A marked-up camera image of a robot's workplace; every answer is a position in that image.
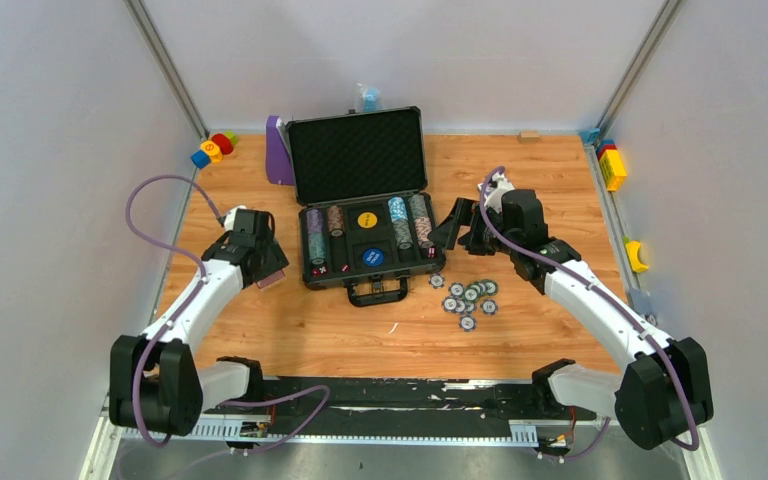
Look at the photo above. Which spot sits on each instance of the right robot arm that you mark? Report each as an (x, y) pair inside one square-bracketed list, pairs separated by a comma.
[(664, 388)]

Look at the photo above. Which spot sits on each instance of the loose chip right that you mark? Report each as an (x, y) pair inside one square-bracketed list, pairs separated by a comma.
[(489, 307)]

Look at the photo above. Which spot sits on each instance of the yellow red toy brick block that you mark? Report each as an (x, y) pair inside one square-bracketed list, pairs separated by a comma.
[(611, 165)]

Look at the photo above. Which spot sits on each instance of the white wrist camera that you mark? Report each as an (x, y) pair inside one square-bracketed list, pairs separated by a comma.
[(499, 185), (228, 220)]

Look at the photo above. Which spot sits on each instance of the brown poker chip stack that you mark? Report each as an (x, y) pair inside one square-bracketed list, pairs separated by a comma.
[(335, 221)]

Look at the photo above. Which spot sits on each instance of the light blue bottle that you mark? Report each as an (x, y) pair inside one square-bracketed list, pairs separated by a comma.
[(369, 99)]

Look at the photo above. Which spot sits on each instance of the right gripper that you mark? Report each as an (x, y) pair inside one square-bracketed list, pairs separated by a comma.
[(445, 234)]

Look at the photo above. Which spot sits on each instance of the dark green poker chip stack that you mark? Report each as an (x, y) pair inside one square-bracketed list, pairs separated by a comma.
[(418, 206)]

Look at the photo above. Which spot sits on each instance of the black poker set case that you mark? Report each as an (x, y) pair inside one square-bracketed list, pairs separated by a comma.
[(359, 161)]

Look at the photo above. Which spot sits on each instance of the red playing card deck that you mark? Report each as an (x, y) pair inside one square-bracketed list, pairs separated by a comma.
[(271, 280)]

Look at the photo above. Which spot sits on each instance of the blue small blind button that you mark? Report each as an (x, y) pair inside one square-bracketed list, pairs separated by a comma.
[(373, 257)]

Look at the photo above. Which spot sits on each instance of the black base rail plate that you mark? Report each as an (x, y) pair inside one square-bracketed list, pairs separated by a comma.
[(504, 399)]

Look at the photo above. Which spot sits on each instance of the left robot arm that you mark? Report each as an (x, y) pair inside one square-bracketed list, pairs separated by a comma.
[(155, 386)]

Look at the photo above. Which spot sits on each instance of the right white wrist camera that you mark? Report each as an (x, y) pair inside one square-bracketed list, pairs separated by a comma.
[(499, 185)]

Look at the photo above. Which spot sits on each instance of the purple stand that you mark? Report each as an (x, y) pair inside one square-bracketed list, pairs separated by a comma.
[(278, 164)]

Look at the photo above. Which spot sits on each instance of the loose chip top left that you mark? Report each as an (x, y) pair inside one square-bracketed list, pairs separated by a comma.
[(457, 289)]

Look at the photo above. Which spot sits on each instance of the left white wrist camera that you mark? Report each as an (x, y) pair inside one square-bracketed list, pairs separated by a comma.
[(228, 220)]

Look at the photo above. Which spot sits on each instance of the yellow big blind button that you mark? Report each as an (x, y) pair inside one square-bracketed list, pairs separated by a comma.
[(367, 220)]

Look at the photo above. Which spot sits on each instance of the teal poker chip stack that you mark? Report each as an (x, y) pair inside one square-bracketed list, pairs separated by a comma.
[(317, 248)]

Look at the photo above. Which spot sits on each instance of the loose chip front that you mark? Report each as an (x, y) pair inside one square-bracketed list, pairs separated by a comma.
[(467, 323)]

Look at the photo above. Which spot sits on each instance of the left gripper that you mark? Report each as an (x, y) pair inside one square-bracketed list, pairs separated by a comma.
[(268, 266)]

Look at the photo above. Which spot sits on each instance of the purple poker chip stack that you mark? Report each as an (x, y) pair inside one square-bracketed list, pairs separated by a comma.
[(315, 221)]

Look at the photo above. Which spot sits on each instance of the loose chip near handle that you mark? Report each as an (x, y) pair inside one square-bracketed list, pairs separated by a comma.
[(436, 280)]

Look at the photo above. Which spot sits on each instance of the red die pair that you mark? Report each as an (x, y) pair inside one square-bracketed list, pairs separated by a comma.
[(320, 270)]

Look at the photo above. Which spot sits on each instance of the coloured toy cylinders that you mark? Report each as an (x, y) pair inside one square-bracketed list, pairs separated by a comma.
[(213, 150)]

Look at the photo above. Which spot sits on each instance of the yellow curved toy piece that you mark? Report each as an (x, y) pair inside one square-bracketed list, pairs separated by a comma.
[(634, 249)]

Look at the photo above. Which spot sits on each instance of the pink white poker chip stack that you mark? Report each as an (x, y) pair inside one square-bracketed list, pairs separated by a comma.
[(423, 227)]

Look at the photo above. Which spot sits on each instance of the light blue poker chip stack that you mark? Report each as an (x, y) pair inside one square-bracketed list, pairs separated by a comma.
[(397, 209)]

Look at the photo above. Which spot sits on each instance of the small wooden block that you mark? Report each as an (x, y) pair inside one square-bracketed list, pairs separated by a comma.
[(528, 136)]

